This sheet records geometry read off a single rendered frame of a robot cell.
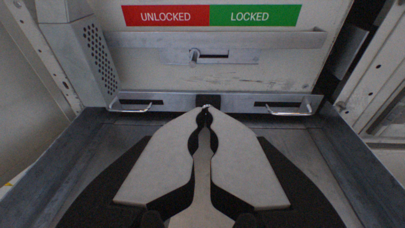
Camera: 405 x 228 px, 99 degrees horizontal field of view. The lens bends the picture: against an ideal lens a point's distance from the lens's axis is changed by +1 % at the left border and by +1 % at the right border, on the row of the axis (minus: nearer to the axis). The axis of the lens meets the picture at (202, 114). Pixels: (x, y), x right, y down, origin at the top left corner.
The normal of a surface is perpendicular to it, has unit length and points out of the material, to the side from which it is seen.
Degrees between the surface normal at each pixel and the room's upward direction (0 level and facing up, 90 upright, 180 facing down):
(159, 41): 90
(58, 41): 90
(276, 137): 0
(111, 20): 90
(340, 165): 0
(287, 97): 90
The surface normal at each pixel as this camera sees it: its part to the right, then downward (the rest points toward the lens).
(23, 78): 0.94, 0.22
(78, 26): 1.00, 0.02
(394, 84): -0.04, 0.65
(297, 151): -0.01, -0.76
